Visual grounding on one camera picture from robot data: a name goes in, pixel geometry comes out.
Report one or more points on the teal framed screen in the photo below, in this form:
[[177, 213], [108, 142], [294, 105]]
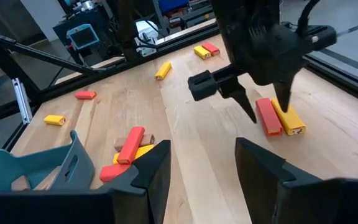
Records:
[[82, 36]]

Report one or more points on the yellow block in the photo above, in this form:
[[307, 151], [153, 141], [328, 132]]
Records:
[[143, 151], [291, 123], [201, 53], [54, 120], [163, 71]]

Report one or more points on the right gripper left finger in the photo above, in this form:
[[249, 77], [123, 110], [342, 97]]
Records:
[[148, 186]]

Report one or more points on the blue crate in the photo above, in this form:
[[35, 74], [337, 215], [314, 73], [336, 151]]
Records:
[[172, 4]]

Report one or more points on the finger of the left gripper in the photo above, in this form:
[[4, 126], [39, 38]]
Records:
[[284, 93], [239, 93]]

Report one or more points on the red block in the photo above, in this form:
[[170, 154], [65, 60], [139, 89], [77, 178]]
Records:
[[113, 172], [85, 95], [268, 116], [212, 48], [131, 144]]

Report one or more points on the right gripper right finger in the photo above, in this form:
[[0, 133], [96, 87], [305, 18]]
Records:
[[275, 193]]

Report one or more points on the silver aluminium profile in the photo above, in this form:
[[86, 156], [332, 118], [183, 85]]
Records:
[[22, 99]]

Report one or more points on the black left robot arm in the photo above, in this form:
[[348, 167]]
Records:
[[127, 31]]

